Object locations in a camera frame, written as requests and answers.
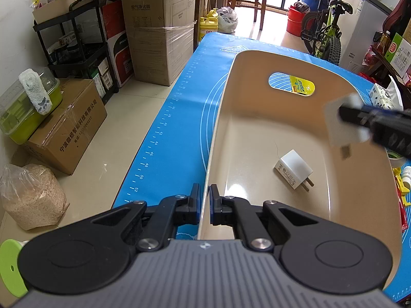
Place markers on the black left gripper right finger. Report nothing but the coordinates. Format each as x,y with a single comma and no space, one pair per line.
317,253

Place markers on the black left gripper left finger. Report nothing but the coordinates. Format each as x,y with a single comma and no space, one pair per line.
90,254

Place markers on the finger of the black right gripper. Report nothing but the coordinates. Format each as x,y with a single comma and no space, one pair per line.
389,128

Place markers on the yellow toy launcher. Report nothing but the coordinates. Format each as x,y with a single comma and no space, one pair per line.
401,188

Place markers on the white charger cube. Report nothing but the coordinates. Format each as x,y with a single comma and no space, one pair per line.
343,134

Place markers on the white charger with prongs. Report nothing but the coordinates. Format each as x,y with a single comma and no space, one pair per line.
295,170

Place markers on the beige plastic storage bin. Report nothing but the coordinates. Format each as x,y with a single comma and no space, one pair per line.
364,181

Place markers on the tissue box with blue pattern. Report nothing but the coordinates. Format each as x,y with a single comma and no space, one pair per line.
386,98

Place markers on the green round disc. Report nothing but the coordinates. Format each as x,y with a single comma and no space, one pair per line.
10,273

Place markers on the plastic bag of grain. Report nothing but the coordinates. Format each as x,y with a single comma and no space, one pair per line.
32,196

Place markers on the yellow snack bag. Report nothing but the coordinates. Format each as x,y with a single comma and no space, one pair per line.
301,86

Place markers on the white chest freezer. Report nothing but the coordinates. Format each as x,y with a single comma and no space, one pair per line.
358,31

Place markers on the green kids bicycle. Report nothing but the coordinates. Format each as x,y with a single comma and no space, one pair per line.
321,33

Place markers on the blue silicone mat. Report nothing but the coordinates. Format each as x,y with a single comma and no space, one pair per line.
175,152

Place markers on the red bucket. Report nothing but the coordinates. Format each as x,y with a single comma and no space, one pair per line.
295,15

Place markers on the cardboard box with chinese text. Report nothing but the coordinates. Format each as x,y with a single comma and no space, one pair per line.
64,135

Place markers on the green plastic container with lid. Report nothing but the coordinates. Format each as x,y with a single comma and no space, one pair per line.
19,118

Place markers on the white rolled towel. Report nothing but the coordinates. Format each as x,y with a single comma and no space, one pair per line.
34,89

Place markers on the white plastic bag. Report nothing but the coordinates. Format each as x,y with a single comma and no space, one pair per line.
227,20

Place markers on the yellow oil jug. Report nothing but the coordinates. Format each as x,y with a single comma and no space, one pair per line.
208,24

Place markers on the black metal shelf rack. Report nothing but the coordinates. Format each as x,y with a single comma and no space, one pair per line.
76,47

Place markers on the large stacked cardboard boxes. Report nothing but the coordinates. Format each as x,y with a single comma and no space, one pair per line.
160,35

